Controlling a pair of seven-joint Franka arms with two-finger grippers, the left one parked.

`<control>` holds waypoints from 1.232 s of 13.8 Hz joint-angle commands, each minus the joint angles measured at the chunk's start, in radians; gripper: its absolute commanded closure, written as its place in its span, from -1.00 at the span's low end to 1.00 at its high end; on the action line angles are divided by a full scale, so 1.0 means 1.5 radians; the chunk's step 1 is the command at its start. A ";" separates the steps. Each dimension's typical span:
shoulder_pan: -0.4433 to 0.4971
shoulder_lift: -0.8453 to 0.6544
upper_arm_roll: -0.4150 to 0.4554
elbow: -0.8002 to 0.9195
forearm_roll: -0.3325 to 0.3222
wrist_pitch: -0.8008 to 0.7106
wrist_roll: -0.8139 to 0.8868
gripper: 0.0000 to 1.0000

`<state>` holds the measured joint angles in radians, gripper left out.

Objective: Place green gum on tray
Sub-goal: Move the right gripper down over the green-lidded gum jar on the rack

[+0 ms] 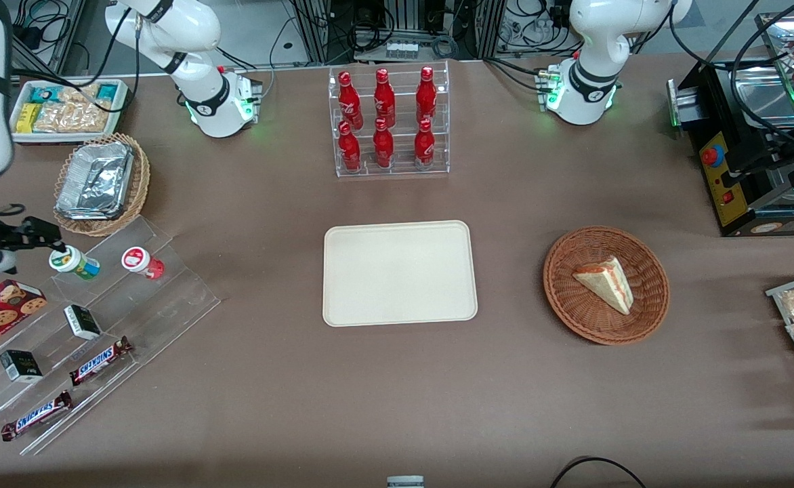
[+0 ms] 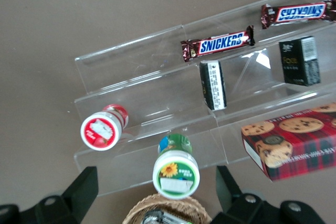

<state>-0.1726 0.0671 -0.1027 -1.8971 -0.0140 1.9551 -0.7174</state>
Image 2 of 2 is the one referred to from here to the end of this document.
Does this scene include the crumpled foil tray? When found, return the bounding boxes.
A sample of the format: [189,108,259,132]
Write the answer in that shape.
[141,209,195,224]

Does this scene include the Snickers chocolate bar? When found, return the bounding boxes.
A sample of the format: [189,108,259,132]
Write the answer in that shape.
[180,25,256,63]
[260,0,336,30]

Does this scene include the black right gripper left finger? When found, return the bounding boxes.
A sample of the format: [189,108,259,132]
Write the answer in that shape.
[0,166,99,224]

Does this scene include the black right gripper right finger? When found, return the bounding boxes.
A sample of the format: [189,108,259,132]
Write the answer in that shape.
[209,165,326,224]

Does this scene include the clear acrylic tiered stand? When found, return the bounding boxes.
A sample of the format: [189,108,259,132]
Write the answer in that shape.
[74,24,229,196]
[182,0,336,166]

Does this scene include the red gum bottle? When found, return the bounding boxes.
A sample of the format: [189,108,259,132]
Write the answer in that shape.
[80,104,129,152]

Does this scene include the small round wicker basket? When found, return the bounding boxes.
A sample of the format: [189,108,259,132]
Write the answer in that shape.
[122,194,213,224]

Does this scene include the green gum bottle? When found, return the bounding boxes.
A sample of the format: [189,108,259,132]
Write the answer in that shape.
[152,133,201,200]

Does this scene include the small black box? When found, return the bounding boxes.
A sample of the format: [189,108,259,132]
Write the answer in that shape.
[198,60,228,111]
[278,36,321,87]

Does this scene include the red plaid cookie box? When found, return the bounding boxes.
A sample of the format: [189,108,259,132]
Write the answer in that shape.
[240,102,336,182]

